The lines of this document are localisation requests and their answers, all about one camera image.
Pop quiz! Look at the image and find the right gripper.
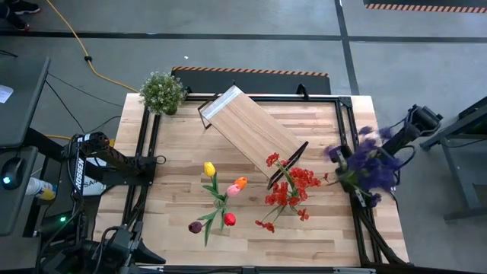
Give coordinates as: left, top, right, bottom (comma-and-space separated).
326, 144, 368, 209

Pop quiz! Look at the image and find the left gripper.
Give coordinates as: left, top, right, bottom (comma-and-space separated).
108, 226, 167, 266

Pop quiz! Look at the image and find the purple flower bunch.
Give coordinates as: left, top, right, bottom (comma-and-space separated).
323, 125, 403, 209

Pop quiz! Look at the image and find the maroon tulip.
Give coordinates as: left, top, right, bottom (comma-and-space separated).
187, 208, 221, 247

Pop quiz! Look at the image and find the red tulip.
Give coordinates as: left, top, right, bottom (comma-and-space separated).
219, 205, 237, 232

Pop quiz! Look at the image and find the yellow tulip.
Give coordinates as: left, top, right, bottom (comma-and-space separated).
203, 161, 224, 202

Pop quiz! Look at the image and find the pink tulip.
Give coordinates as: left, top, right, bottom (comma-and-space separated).
222, 184, 241, 202

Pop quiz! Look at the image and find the orange tulip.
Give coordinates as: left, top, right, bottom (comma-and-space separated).
224, 176, 249, 201

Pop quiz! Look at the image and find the silver aluminium bar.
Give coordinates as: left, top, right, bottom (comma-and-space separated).
333, 267, 377, 274
120, 266, 164, 274

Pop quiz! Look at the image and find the white printed sign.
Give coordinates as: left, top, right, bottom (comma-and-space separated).
81, 158, 112, 197

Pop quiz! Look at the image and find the grey metal stand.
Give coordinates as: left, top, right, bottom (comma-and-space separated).
420, 94, 487, 221

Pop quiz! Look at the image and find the white spray can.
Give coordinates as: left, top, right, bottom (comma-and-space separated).
24, 177, 59, 202

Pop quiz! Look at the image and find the black hazard-striped mat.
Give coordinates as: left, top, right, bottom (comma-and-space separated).
170, 65, 333, 96

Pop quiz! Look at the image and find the black computer mouse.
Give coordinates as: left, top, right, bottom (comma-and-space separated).
0, 157, 26, 190

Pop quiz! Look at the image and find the potted white-flowered plant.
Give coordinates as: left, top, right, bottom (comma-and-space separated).
138, 71, 188, 116

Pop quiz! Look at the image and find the hazard-striped floor strip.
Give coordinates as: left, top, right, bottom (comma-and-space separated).
363, 0, 487, 14

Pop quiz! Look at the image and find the dark grey desk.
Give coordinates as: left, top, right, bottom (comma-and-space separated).
0, 56, 53, 237

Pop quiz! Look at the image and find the white paper sheet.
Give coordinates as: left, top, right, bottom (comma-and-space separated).
0, 84, 14, 104

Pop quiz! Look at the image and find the person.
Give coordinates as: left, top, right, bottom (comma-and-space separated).
0, 0, 41, 31

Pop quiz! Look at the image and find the thick yellow cable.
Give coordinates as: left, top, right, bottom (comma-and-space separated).
44, 0, 140, 94

